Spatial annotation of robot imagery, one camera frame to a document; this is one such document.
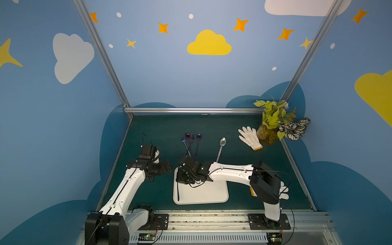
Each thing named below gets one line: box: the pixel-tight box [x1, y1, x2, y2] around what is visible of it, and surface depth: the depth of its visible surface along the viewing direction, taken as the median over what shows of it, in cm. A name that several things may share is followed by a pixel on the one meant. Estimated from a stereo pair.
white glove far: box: [237, 126, 264, 151], surface depth 110 cm
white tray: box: [173, 166, 229, 205], surface depth 85 cm
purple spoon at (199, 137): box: [193, 132, 203, 161], surface depth 110 cm
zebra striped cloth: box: [278, 117, 311, 141], surface depth 86 cm
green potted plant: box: [253, 99, 298, 145], surface depth 97 cm
